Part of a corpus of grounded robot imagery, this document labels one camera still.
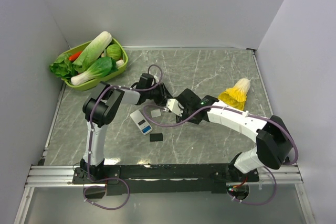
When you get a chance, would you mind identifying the yellow white cabbage toy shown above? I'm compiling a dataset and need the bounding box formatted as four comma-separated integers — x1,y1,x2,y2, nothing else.
218,78,250,111

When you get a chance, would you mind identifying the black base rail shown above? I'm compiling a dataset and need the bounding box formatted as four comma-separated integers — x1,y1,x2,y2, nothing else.
72,161,259,196

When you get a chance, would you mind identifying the white red remote control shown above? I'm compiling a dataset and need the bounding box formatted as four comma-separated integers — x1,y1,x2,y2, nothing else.
130,110,153,135

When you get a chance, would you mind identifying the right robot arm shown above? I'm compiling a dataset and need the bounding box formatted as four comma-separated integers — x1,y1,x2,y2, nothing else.
166,89,293,181

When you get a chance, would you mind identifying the white battery cover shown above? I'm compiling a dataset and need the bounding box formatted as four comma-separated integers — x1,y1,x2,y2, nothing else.
151,109,161,118

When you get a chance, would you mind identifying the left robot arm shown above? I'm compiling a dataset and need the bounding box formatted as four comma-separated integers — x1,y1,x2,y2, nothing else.
80,73,173,183

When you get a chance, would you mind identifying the napa cabbage toy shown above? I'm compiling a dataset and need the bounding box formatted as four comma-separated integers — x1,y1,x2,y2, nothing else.
73,31,112,68

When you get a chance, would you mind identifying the green lettuce toy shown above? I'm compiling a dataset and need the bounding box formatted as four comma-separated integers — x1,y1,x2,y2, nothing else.
49,53,78,80

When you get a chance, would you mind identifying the bok choy toy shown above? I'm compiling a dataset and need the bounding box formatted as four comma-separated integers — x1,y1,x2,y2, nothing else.
71,57,118,86

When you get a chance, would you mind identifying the black battery cover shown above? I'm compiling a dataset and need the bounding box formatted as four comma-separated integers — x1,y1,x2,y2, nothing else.
149,133,163,142

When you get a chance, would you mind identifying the red chili pepper toy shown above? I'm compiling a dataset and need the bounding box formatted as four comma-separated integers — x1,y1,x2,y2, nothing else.
69,51,82,62

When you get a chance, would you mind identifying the green plastic basket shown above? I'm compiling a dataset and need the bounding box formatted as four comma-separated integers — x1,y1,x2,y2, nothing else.
63,38,129,91

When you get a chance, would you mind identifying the round green cabbage toy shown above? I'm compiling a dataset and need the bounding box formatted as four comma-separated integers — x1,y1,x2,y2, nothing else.
106,44,122,61

